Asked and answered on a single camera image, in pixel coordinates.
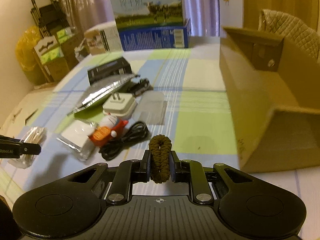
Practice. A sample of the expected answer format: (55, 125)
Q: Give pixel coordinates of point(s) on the plaid bed sheet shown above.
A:
(65, 198)

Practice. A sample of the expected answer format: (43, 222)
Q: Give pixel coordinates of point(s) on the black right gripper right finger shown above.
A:
(176, 170)

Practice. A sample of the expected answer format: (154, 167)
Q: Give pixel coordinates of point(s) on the white and brown product box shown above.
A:
(103, 39)

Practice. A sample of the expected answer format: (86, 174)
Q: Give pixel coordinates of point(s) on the cardboard box with green tissues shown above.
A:
(56, 54)

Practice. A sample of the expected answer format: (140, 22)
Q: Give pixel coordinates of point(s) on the translucent plastic bag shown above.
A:
(151, 108)

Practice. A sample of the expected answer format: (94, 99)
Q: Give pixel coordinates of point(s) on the black shaver box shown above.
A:
(115, 67)

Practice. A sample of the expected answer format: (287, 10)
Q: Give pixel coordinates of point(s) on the yellow plastic bag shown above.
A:
(24, 55)

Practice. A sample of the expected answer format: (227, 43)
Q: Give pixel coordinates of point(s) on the Doraemon toy red package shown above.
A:
(110, 127)

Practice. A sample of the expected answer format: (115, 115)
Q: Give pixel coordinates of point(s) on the white power adapter plug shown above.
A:
(121, 105)

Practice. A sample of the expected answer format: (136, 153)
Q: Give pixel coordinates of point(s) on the purple sheer curtain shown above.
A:
(204, 15)

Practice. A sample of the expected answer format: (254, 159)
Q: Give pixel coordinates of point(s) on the white item in clear wrapper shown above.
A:
(76, 138)

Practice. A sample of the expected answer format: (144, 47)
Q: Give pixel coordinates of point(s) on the cotton swabs plastic pack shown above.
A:
(35, 136)

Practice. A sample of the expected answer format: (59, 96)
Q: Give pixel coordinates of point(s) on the black wire rack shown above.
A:
(50, 19)

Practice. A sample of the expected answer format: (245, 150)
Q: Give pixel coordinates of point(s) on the milk carton box with cow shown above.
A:
(135, 14)

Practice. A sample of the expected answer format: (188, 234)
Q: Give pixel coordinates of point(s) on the crumpled plastic bag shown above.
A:
(81, 51)

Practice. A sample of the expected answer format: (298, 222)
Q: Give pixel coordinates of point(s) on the large open cardboard box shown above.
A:
(273, 93)

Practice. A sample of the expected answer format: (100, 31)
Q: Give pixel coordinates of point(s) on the silver foil pouch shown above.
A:
(100, 91)

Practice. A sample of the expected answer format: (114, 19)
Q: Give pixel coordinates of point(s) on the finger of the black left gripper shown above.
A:
(13, 148)

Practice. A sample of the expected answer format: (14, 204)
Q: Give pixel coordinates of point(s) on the black toy car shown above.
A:
(140, 87)

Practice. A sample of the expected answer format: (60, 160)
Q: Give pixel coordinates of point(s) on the blue flat product box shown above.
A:
(156, 38)

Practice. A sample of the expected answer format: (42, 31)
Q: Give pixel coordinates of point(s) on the beige quilted cover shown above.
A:
(291, 27)

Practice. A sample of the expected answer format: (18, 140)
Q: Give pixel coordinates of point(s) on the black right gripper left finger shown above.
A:
(145, 165)

